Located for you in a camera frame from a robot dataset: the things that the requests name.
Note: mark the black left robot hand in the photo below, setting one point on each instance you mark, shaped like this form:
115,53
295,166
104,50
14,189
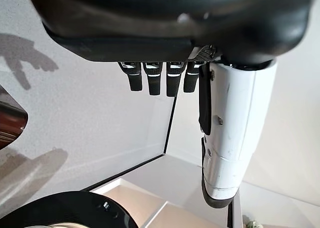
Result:
175,17

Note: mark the round glass washing machine door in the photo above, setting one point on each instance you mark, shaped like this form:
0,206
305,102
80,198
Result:
75,208

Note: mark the white counter cabinet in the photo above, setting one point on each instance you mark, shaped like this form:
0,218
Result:
155,203

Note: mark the glossy dark brown stool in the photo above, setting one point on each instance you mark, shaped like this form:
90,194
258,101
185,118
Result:
11,122

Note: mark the small green white plant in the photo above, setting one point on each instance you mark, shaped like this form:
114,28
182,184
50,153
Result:
251,223

